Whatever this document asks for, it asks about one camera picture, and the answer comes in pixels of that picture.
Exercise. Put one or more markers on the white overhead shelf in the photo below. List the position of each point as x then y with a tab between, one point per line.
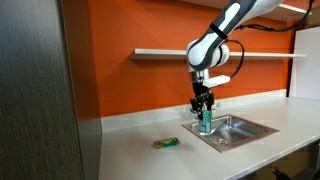
286	11

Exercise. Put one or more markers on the dark wood cabinet panel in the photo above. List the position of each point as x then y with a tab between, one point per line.
36	93

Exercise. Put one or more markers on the green snack packet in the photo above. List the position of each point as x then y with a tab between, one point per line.
166	142

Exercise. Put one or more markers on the stainless steel sink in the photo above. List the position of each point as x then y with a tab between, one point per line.
240	131

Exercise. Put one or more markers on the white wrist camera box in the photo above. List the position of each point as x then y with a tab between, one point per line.
218	80

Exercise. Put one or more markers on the white side panel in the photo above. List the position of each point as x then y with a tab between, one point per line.
305	63

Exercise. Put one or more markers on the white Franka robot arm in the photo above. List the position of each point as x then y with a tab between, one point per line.
206	50

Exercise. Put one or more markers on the white wall shelf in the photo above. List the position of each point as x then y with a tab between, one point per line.
160	53

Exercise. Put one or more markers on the green soda can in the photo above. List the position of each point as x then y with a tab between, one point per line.
205	123

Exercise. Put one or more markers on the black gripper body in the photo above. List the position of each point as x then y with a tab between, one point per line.
201	95

